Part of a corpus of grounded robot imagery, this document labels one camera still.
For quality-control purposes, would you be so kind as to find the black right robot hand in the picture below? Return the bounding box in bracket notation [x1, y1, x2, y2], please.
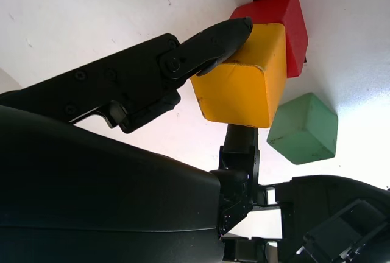
[0, 16, 261, 263]

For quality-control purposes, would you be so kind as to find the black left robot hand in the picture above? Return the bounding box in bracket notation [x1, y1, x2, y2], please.
[222, 174, 390, 263]

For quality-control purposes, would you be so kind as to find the green wooden block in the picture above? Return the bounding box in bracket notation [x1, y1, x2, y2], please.
[266, 92, 339, 166]

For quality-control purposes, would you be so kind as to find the yellow wooden block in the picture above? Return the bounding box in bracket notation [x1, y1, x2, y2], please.
[190, 23, 288, 129]

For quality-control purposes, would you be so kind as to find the red wooden block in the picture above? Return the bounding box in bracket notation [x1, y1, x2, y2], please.
[229, 0, 309, 79]

